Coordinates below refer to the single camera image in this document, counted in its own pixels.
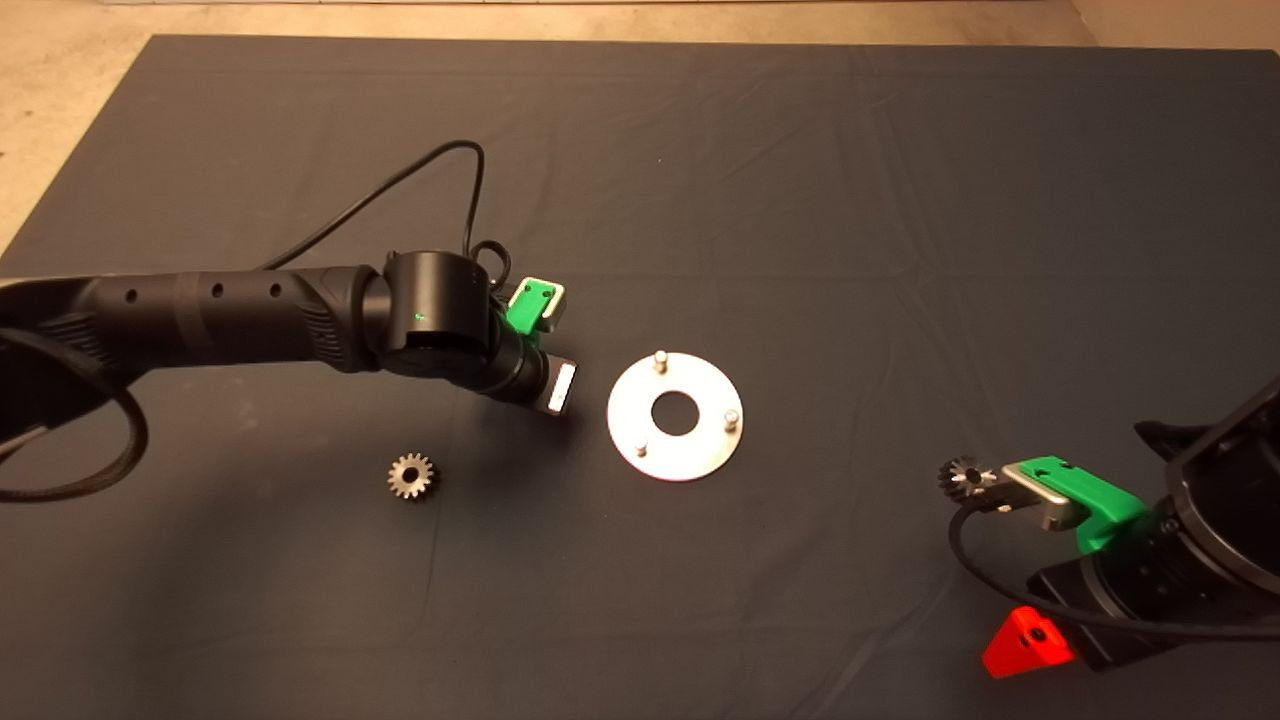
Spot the green right camera mount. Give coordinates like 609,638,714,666
1020,455,1151,554

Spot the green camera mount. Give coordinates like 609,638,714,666
503,279,561,339
1020,455,1151,554

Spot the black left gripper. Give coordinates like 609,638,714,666
485,335,579,416

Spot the green left camera mount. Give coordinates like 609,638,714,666
503,279,561,339

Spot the dark grey table cloth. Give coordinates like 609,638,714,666
0,35,1280,720

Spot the round metal carrier plate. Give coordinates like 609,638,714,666
606,349,745,484

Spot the thin black left camera cable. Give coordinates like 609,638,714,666
262,140,513,301

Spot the dark gear right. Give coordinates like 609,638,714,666
937,455,996,503

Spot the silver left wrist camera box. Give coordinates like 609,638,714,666
520,277,568,334

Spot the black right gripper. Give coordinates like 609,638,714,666
981,515,1236,680

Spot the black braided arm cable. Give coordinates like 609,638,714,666
0,325,151,503

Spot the small steel planetary gear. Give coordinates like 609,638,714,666
387,452,441,502

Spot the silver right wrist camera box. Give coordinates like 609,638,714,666
1000,460,1091,533

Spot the thin black camera cable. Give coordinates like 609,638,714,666
262,140,513,301
948,478,1280,641

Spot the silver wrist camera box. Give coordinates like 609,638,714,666
520,277,568,334
1000,460,1091,533

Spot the thin black right camera cable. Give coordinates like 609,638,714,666
948,478,1280,641

